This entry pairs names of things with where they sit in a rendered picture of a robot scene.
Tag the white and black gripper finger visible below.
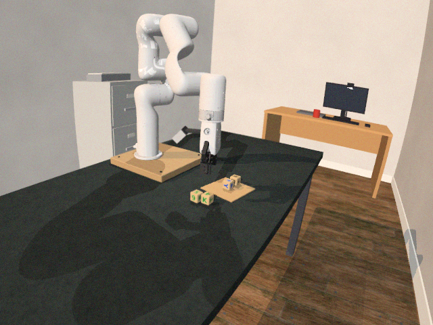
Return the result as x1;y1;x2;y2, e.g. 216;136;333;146
200;141;212;176
210;154;217;165

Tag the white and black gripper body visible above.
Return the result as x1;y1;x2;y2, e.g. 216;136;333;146
199;118;221;156

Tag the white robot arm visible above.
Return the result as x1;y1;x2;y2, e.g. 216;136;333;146
133;14;226;160

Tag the tan square mat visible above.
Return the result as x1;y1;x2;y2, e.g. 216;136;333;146
201;177;255;202

